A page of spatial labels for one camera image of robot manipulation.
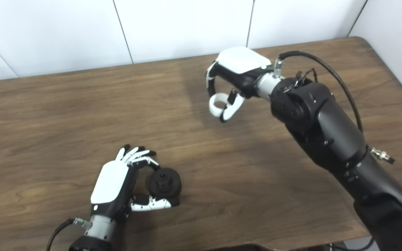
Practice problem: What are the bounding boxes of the white plastic ring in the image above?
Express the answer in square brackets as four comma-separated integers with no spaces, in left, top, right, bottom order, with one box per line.
[209,93,233,117]

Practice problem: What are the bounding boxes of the silver elbow connector plug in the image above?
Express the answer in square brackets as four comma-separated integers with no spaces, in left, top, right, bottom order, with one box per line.
[371,147,396,165]

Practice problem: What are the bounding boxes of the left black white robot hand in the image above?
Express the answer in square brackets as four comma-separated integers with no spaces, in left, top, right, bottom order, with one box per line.
[90,144,180,220]

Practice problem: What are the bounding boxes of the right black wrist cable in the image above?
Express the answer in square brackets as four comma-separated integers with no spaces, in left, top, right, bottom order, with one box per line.
[274,51,364,133]

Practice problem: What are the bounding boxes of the round black plastic part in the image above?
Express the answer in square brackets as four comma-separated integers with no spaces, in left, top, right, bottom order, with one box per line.
[146,168,182,200]

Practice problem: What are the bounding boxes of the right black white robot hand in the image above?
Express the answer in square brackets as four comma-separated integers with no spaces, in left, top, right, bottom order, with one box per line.
[206,47,272,123]

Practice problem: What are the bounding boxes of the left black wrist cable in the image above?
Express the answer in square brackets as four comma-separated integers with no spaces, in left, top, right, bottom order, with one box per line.
[46,218,93,251]

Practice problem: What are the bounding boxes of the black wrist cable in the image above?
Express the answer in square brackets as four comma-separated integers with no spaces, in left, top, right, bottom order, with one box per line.
[46,218,93,251]
[274,51,364,133]

